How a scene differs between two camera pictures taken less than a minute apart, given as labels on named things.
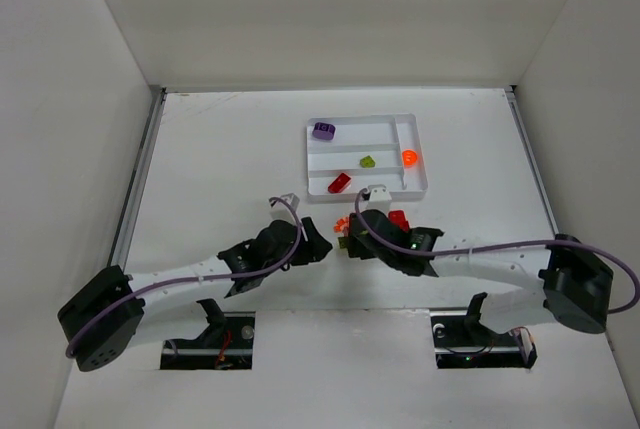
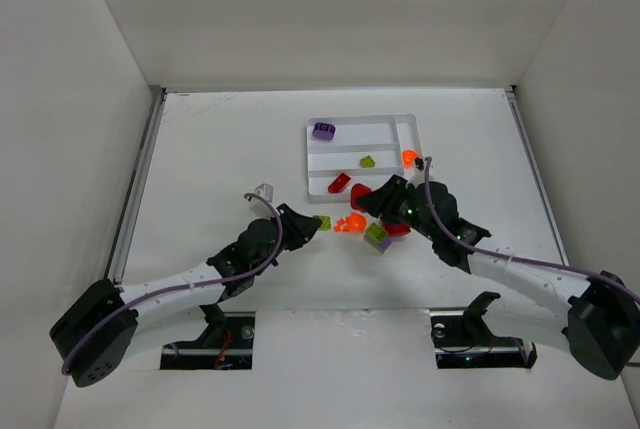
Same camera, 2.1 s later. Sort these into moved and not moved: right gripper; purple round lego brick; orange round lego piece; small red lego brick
Moved: right gripper
Not moved: small red lego brick; purple round lego brick; orange round lego piece
